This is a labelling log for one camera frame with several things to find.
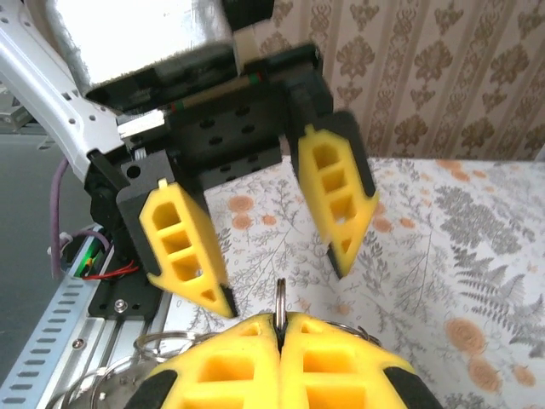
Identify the wide aluminium base rail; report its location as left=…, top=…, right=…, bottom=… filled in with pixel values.
left=8, top=293, right=201, bottom=409

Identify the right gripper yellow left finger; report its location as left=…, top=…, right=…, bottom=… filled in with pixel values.
left=123, top=313, right=283, bottom=409

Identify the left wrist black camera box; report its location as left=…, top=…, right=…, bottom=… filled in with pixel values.
left=221, top=0, right=278, bottom=33

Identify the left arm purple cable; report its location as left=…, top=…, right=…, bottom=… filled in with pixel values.
left=49, top=157, right=114, bottom=280

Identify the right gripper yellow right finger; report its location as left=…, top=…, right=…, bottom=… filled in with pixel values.
left=281, top=313, right=444, bottom=409

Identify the white slotted cable duct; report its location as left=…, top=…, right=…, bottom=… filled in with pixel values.
left=0, top=268, right=106, bottom=409

